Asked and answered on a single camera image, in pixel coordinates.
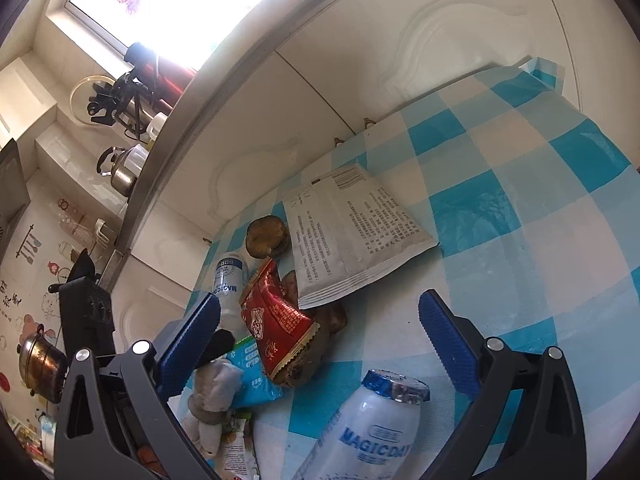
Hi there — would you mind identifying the white cup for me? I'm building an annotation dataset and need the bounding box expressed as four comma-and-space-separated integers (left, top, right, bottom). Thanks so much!
126, 144, 151, 173
146, 112, 169, 139

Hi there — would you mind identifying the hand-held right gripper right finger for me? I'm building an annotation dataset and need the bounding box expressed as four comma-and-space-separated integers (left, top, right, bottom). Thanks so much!
419, 289, 587, 480

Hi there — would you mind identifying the steel cooking pot with lid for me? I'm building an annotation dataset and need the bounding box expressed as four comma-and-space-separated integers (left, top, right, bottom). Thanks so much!
17, 325, 68, 403

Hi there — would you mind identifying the range hood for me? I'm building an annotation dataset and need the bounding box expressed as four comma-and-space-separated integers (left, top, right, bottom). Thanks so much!
0, 137, 31, 257

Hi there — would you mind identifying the glass pot lid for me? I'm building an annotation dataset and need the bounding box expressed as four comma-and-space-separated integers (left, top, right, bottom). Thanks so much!
70, 75, 122, 124

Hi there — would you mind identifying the window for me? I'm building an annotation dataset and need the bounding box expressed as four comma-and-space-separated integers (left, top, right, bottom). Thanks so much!
69, 0, 281, 70

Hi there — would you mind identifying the white plastic rack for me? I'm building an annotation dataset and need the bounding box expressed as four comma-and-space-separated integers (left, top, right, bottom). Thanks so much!
94, 217, 119, 252

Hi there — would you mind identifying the blue white plastic wrapper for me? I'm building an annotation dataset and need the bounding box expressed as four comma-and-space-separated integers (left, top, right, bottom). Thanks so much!
225, 337, 284, 411

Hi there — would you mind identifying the dark red thermos flask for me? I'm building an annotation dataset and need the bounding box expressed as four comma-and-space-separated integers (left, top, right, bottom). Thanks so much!
125, 42, 197, 97

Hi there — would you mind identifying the white printed foil pouch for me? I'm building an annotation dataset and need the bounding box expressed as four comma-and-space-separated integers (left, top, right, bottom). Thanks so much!
281, 162, 441, 311

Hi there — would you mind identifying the white kitchen cabinet unit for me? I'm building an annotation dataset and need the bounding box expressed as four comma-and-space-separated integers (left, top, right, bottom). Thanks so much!
115, 0, 640, 351

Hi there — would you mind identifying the steel kettle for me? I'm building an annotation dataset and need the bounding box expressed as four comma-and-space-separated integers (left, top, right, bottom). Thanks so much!
96, 145, 149, 195

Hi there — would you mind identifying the red snack packet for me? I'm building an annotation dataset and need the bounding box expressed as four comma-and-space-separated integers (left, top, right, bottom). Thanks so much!
240, 259, 321, 382

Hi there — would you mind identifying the white orange snack wrapper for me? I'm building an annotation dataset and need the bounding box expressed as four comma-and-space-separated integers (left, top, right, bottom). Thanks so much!
215, 410, 262, 480

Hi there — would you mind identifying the white plastic drink bottle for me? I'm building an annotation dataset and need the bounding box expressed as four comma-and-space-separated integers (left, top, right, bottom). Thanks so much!
290, 369, 432, 480
209, 251, 250, 332

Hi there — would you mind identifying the brown shiitake mushroom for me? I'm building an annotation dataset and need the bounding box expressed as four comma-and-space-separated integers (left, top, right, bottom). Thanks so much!
272, 344, 327, 389
281, 270, 301, 303
312, 302, 349, 337
246, 216, 290, 260

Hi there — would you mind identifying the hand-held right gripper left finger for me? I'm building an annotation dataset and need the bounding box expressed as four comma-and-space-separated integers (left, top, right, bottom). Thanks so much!
54, 292, 222, 480

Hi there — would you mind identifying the blue white checked tablecloth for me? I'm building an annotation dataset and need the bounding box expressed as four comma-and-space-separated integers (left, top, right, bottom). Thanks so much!
165, 57, 640, 480

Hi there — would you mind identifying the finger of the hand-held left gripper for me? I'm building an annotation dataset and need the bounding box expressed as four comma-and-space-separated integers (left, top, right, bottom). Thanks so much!
200, 329, 236, 367

